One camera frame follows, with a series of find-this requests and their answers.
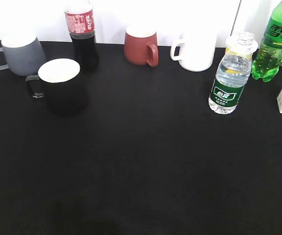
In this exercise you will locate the green soda bottle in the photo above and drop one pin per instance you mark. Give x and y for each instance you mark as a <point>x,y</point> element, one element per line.
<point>268,59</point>

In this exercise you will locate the cola bottle red label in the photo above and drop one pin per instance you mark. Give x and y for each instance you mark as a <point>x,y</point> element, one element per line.
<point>80,23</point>

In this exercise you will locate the grey mug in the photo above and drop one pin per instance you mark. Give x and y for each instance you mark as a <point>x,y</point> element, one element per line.
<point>24,55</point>

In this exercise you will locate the red mug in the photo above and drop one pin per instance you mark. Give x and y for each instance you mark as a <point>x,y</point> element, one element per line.
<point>141,45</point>

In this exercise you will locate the black mug white inside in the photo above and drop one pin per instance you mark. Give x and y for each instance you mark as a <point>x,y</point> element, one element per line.
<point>61,83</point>

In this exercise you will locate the clear water bottle green label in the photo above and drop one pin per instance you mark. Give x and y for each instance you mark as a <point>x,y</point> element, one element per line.
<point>232,73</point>

